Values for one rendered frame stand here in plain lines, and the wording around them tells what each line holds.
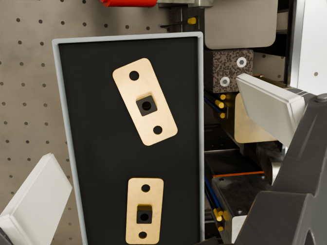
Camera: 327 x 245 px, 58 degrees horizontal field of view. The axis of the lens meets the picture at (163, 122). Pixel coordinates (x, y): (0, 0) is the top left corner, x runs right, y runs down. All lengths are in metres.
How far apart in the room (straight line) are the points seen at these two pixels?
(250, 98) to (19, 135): 0.72
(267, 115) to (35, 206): 0.13
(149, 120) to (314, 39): 0.32
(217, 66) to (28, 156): 0.62
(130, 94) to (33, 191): 0.15
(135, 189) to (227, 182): 0.22
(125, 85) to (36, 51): 0.52
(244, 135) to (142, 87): 0.18
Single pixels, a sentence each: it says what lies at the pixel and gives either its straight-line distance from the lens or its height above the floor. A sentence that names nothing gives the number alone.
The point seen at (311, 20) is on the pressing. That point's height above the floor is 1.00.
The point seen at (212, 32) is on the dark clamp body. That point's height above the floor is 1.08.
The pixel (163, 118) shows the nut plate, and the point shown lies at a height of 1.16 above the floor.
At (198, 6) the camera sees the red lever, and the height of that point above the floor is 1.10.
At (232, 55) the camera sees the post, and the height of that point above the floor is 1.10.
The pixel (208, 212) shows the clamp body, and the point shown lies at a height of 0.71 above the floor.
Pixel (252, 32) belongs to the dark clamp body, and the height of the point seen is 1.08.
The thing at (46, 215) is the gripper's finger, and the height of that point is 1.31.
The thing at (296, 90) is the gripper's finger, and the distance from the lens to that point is 0.17.
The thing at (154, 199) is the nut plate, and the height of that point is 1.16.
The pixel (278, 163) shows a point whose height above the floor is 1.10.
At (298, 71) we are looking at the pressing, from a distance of 0.52.
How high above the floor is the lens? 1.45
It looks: 72 degrees down
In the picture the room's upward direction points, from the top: 163 degrees clockwise
